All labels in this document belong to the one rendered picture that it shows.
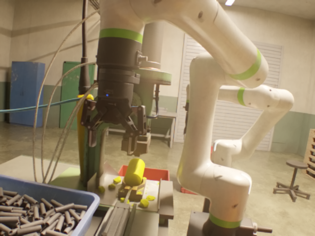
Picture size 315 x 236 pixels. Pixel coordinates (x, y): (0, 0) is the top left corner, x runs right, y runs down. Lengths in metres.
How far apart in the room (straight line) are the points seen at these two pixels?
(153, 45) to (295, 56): 6.80
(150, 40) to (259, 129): 0.80
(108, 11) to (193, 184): 0.62
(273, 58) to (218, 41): 6.53
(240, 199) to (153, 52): 0.58
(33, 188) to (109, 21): 0.64
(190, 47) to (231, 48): 5.82
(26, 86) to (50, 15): 2.34
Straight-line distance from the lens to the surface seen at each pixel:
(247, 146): 1.35
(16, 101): 7.33
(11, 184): 0.92
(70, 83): 6.83
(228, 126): 6.49
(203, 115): 0.77
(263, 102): 1.07
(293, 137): 7.48
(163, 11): 0.38
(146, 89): 0.78
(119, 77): 0.43
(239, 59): 0.57
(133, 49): 0.44
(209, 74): 0.75
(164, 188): 0.98
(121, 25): 0.44
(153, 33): 0.80
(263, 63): 0.69
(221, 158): 1.28
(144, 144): 0.76
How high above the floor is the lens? 1.41
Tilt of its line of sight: 7 degrees down
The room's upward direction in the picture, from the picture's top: 6 degrees clockwise
